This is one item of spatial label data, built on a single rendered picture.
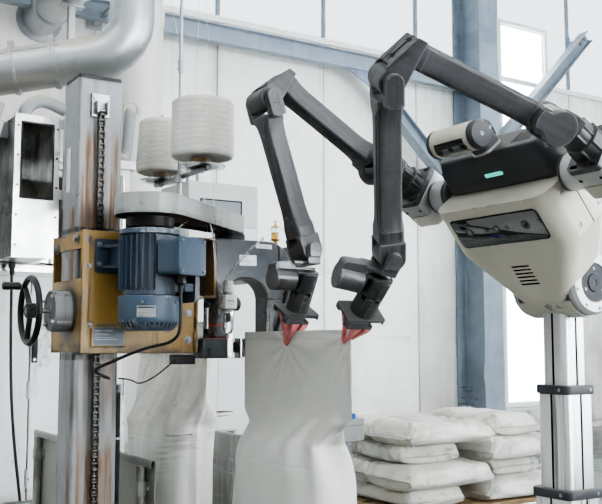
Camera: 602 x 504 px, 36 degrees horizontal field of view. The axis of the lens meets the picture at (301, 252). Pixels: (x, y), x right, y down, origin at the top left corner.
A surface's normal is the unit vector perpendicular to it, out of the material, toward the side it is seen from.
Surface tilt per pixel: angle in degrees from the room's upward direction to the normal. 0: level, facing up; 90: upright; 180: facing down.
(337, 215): 90
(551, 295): 130
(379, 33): 90
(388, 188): 118
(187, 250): 90
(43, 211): 90
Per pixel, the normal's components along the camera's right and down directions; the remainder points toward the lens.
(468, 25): -0.84, -0.05
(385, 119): 0.18, 0.51
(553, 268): -0.65, 0.60
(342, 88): 0.54, -0.08
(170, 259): -0.55, -0.08
